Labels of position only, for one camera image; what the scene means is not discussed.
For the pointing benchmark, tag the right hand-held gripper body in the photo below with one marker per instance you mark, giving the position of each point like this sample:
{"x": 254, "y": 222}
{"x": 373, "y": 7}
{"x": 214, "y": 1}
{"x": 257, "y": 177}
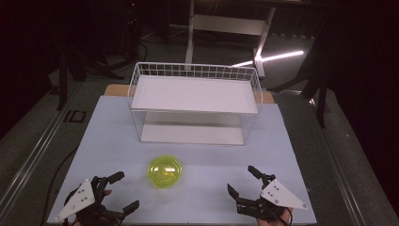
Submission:
{"x": 280, "y": 195}

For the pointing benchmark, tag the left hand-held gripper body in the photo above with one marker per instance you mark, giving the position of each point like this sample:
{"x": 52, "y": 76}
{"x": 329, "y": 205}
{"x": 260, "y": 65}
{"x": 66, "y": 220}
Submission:
{"x": 80, "y": 197}

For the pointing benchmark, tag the yellow-green bowl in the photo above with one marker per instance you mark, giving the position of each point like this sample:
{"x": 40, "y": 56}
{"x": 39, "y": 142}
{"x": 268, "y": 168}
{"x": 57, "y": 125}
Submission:
{"x": 164, "y": 172}

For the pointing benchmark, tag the person's left hand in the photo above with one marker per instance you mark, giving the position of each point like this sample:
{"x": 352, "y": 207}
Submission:
{"x": 108, "y": 192}

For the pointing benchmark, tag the person's right hand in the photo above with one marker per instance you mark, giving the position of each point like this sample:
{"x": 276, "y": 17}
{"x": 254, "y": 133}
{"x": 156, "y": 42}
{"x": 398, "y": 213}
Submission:
{"x": 276, "y": 222}

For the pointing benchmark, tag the pale blue table mat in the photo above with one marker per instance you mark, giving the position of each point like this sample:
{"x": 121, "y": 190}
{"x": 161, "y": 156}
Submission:
{"x": 200, "y": 194}

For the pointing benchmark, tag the black metal stand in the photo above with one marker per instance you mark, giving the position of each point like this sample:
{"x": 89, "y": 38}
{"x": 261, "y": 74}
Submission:
{"x": 320, "y": 94}
{"x": 64, "y": 81}

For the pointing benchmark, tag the metal floor rail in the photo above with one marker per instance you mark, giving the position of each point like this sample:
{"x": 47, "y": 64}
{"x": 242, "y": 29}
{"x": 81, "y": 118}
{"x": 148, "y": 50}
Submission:
{"x": 37, "y": 147}
{"x": 342, "y": 169}

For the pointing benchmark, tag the white desk frame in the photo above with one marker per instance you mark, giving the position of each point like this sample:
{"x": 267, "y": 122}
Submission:
{"x": 226, "y": 25}

